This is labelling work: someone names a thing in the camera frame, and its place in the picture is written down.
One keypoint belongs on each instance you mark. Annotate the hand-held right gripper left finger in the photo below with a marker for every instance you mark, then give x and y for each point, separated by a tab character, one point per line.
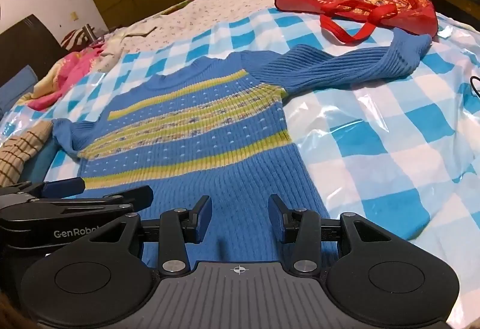
204	215

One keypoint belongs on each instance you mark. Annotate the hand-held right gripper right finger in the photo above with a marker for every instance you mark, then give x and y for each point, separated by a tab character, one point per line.
275	217

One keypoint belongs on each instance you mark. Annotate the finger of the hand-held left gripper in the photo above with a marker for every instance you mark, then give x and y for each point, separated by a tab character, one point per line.
139	193
63	187

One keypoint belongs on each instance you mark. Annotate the blue striped knit sweater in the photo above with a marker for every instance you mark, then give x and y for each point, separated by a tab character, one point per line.
225	163

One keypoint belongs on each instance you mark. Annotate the teal cloth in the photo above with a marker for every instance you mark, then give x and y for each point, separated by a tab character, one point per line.
39	163

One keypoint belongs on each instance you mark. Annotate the beige striped knit sweater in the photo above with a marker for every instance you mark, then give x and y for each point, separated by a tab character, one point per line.
18	152

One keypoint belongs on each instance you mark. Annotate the blue pillow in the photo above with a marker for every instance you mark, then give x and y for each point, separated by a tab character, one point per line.
15	92

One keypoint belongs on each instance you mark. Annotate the pink floral blanket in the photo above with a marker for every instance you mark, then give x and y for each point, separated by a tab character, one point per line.
71	70

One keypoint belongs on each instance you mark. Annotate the blue checkered plastic sheet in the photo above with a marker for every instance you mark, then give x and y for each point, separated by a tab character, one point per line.
375	148

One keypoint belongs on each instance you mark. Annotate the dark wooden headboard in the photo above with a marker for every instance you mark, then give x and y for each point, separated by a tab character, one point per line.
22	43

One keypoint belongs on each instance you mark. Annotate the zebra striped pillow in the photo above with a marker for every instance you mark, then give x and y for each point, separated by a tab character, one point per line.
75	38

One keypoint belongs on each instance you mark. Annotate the metal cylinder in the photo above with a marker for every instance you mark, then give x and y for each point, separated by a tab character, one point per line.
90	32

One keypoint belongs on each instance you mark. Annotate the white floral bedsheet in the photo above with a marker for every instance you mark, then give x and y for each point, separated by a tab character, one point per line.
210	9

